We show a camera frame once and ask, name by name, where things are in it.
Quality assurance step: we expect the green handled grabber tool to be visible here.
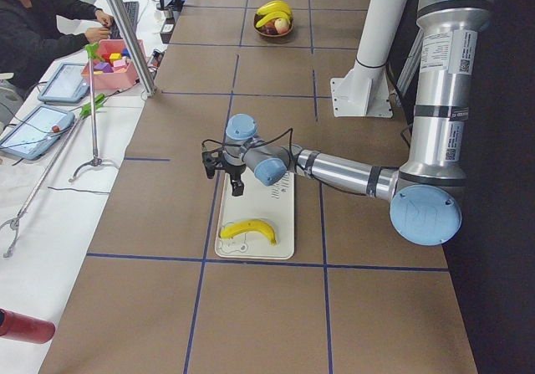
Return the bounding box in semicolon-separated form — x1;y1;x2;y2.
69;43;120;183

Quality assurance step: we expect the white camera mast with base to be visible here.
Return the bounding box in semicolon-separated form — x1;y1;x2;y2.
330;0;407;118

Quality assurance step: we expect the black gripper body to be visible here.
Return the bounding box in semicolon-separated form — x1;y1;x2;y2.
222;161;246;180

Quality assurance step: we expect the brown wicker basket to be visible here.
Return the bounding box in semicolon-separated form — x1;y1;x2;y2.
253;11;293;38

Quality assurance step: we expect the seated person in black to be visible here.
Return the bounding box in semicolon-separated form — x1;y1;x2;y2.
1;0;114;95

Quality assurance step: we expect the yellow banana carried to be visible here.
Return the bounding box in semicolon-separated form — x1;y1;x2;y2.
219;219;277;245
255;10;293;28

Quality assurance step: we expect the red bottle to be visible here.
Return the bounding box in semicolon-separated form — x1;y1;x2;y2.
1;309;56;344

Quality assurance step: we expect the black keyboard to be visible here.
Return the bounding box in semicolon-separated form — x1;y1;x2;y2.
110;1;140;39

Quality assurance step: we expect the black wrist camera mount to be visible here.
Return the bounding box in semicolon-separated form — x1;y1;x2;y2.
201;149;225;179

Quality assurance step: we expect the white bear tray plate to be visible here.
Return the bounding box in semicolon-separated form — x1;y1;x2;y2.
215;170;295;260

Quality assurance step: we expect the black power box white label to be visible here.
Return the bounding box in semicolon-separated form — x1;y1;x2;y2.
160;18;176;44

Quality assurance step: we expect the aluminium frame post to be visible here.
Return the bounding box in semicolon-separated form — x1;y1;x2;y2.
106;0;155;98

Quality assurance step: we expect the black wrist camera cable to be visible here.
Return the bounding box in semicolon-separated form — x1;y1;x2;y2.
201;127;294;170

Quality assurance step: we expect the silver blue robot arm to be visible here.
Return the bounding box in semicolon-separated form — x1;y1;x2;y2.
219;0;494;246

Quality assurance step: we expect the blue teach pendant tablet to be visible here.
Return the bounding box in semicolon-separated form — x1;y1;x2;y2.
37;63;89;105

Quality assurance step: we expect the pink box of blocks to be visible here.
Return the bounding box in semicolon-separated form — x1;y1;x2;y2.
93;39;139;90

